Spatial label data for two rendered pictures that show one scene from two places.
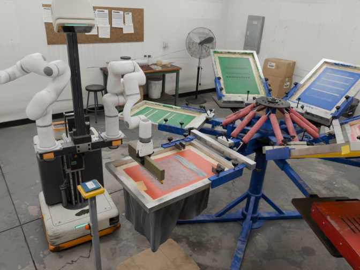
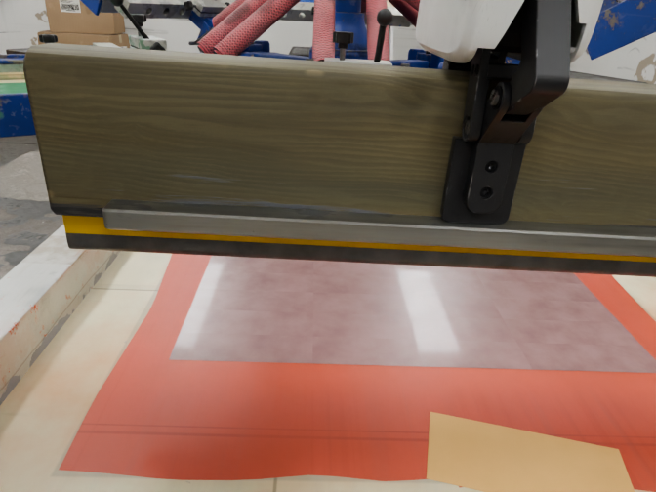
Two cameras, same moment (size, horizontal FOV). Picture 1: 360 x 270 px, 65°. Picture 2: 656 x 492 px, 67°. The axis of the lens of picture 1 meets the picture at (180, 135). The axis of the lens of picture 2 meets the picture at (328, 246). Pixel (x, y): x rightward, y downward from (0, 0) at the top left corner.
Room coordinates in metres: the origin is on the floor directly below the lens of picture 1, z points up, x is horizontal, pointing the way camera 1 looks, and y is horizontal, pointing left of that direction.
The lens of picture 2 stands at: (1.50, 0.45, 1.17)
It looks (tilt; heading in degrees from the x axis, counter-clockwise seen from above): 26 degrees down; 306
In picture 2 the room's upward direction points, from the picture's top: 3 degrees clockwise
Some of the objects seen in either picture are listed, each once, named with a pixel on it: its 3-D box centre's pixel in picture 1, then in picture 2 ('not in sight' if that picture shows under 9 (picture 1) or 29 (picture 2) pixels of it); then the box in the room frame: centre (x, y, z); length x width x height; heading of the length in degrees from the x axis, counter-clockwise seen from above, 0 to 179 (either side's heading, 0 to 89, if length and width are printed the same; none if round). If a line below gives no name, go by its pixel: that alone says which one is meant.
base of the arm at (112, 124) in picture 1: (111, 124); not in sight; (1.89, 0.50, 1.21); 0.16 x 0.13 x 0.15; 32
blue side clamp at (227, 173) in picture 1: (225, 175); not in sight; (1.67, -0.33, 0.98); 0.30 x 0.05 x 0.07; 129
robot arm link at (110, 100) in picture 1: (112, 104); not in sight; (1.89, 0.49, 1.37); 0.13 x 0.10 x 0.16; 134
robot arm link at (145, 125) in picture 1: (143, 125); not in sight; (1.62, 0.23, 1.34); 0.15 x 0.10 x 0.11; 44
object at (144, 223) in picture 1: (138, 209); not in sight; (1.55, 0.25, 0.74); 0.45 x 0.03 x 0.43; 39
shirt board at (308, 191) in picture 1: (301, 184); not in sight; (1.74, -0.90, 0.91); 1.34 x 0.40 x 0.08; 9
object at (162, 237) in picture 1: (184, 212); not in sight; (1.54, -0.06, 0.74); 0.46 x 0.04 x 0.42; 129
